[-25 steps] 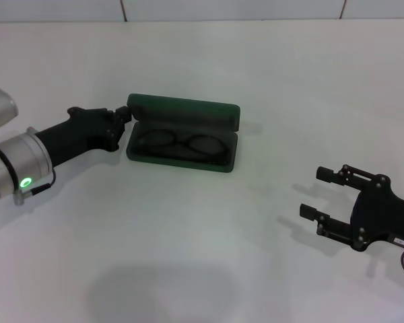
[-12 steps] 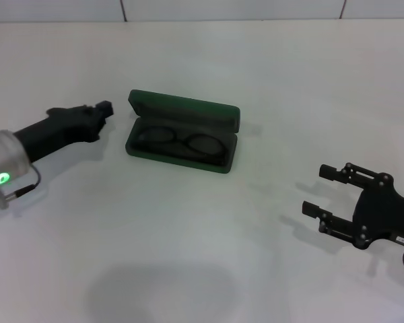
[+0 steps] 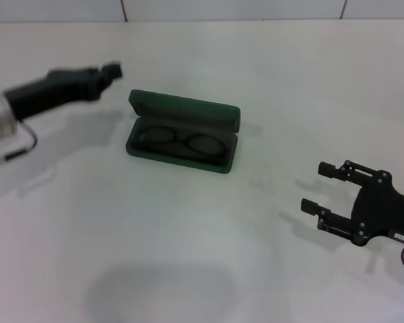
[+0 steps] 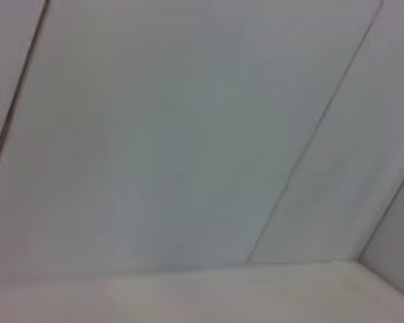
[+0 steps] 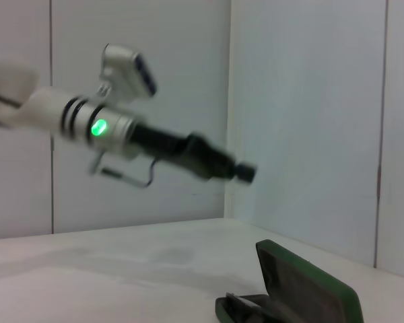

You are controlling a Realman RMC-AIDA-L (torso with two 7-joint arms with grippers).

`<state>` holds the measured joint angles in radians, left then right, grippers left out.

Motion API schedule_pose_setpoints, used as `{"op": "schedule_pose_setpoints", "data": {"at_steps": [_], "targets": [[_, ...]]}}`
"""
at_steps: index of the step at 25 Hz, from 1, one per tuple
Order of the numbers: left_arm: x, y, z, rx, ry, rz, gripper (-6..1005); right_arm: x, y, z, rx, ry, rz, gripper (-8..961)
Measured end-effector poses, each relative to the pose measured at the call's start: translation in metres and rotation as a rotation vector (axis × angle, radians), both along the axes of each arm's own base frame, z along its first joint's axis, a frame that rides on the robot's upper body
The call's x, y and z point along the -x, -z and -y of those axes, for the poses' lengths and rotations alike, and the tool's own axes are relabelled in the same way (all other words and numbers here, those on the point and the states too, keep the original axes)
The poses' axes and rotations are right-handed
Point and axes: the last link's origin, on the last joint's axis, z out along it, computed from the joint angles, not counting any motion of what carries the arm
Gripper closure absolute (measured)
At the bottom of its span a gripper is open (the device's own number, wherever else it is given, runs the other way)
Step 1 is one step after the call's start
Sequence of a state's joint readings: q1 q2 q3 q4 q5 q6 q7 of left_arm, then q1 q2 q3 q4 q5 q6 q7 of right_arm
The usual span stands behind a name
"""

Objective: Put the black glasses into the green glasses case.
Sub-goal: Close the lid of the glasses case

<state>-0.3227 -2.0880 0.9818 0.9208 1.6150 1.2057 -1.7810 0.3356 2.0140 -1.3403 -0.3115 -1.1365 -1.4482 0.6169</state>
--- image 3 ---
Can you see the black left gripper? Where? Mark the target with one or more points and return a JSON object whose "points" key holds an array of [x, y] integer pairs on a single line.
{"points": [[54, 91]]}

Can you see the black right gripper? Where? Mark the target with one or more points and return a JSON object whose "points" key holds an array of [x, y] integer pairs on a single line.
{"points": [[387, 208]]}

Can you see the green glasses case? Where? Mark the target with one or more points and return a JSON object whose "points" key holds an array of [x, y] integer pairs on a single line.
{"points": [[185, 134]]}

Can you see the black glasses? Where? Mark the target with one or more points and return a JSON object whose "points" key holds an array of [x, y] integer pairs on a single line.
{"points": [[182, 143]]}

